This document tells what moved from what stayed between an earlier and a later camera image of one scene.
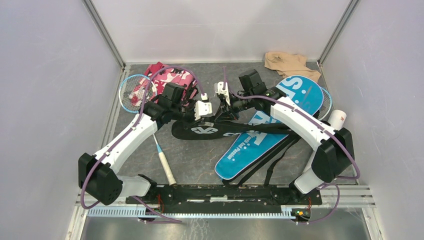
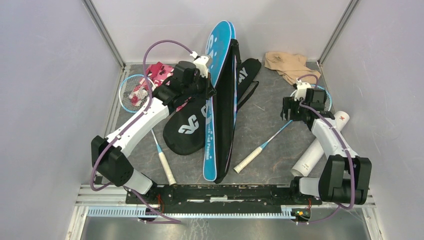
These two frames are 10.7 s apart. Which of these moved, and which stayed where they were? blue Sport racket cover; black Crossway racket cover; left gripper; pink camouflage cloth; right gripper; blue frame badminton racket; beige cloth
Moved: right gripper; left gripper; black Crossway racket cover; blue Sport racket cover
Stayed: pink camouflage cloth; beige cloth; blue frame badminton racket
